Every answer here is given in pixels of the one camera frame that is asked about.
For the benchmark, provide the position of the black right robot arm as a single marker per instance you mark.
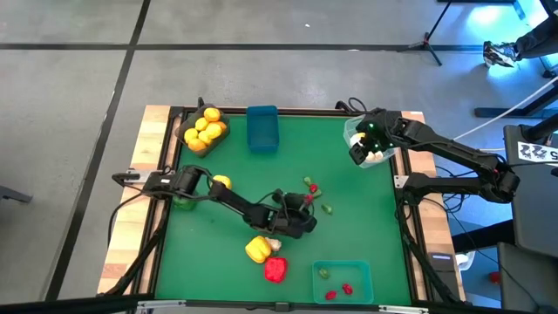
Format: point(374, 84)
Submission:
point(457, 150)

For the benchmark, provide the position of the person's shoe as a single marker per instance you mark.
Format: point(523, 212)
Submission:
point(499, 54)

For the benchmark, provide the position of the wooden table board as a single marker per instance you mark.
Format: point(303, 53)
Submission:
point(139, 144)
point(429, 227)

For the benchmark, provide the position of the black floor object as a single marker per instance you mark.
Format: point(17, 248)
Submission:
point(13, 194)

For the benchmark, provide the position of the silver bracket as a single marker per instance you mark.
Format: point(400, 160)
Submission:
point(403, 309)
point(161, 304)

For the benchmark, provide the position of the yellow lemon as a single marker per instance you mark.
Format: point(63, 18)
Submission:
point(191, 135)
point(212, 114)
point(205, 138)
point(201, 124)
point(213, 131)

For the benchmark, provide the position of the yellow bell pepper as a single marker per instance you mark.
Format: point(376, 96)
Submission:
point(223, 181)
point(258, 249)

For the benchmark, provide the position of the black tripod stand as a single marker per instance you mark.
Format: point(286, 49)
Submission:
point(426, 43)

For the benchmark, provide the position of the blue plastic bin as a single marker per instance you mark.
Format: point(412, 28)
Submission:
point(263, 131)

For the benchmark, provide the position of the red bell pepper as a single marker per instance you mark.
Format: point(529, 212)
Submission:
point(276, 270)

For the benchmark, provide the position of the orange fruit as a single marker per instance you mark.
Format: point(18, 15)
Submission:
point(197, 145)
point(222, 126)

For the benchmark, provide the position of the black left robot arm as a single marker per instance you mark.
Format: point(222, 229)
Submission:
point(235, 202)

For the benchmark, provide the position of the printed tag paper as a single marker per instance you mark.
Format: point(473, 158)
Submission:
point(538, 152)

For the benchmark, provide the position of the small white object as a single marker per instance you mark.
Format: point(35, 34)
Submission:
point(464, 260)

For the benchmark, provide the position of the person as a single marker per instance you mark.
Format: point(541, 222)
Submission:
point(538, 37)

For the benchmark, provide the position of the green bell pepper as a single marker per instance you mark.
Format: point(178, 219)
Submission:
point(185, 204)

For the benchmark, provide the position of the small white garlic bulb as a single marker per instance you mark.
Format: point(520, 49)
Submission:
point(379, 154)

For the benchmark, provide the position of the black power box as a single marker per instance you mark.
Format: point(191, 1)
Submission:
point(442, 264)

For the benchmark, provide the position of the silver mount plate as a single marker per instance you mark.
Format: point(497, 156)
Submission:
point(399, 181)

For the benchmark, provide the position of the black rig beam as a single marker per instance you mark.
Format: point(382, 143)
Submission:
point(65, 304)

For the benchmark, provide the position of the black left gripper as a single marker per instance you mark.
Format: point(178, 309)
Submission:
point(292, 224)

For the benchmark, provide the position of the black pole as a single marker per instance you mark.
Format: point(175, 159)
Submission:
point(540, 128)

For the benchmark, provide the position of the smoky translucent plastic bin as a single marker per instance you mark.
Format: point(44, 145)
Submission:
point(180, 127)

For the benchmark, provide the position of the black desk leg frame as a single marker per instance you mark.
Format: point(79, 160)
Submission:
point(514, 111)

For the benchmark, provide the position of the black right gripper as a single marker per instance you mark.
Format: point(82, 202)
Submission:
point(379, 128)

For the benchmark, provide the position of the black table frame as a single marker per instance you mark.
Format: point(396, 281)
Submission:
point(305, 112)

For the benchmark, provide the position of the small red pepper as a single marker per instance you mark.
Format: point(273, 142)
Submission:
point(313, 188)
point(331, 295)
point(308, 199)
point(347, 288)

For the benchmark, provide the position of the small red object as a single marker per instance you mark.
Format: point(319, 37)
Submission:
point(494, 277)

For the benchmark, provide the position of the green leafy vegetable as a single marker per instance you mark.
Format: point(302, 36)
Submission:
point(323, 273)

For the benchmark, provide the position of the clear plastic bin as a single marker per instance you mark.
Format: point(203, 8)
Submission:
point(347, 131)

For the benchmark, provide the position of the teal translucent plastic bin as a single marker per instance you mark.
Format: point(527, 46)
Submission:
point(357, 279)

